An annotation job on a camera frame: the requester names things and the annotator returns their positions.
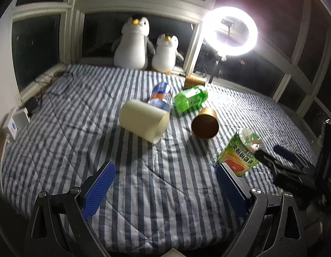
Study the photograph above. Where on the striped blue white blanket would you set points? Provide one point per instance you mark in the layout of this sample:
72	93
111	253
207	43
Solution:
154	182

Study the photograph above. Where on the large penguin plush toy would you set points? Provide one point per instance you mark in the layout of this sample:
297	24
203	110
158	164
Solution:
132	45

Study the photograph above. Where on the clear water bottle blue label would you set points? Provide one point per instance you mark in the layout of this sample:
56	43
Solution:
160	95

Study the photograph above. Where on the small penguin plush toy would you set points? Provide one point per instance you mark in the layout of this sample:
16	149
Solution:
164	56

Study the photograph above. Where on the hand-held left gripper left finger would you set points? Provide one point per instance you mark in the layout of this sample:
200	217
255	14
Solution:
99	190

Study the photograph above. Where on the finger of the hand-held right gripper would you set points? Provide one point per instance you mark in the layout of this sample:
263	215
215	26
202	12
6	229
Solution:
284	151
269	160

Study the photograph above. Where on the brown paper cup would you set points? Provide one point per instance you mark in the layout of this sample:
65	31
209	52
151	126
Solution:
205	128
194	81

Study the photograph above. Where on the white power strip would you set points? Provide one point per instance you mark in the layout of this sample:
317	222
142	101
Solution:
16	121

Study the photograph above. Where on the cream cup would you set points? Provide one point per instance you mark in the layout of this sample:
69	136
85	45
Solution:
140	117

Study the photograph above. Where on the green plastic bottle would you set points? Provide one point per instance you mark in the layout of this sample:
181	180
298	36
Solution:
190	97

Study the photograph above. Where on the white window frame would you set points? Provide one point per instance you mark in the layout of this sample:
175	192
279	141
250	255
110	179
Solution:
77	32

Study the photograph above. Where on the juice bottle grapefruit label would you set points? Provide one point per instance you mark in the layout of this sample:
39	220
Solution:
239	155

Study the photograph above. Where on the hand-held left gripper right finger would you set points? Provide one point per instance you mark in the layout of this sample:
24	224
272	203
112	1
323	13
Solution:
232	192

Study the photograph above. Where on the black charger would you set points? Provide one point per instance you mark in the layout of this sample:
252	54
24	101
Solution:
32	104

